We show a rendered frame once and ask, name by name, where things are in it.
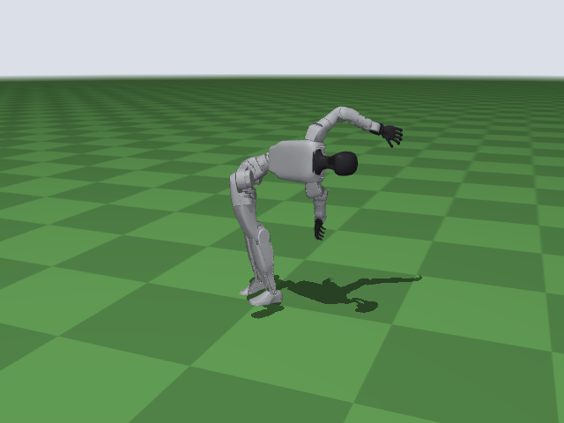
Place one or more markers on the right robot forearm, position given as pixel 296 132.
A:
pixel 320 210

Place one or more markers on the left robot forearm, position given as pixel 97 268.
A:
pixel 354 118

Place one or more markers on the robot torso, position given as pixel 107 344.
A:
pixel 290 160

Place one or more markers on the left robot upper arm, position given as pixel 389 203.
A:
pixel 317 131

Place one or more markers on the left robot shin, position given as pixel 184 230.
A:
pixel 263 257

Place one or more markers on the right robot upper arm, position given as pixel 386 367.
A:
pixel 317 191

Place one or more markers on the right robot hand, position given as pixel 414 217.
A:
pixel 318 225

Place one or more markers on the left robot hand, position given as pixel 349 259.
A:
pixel 388 132

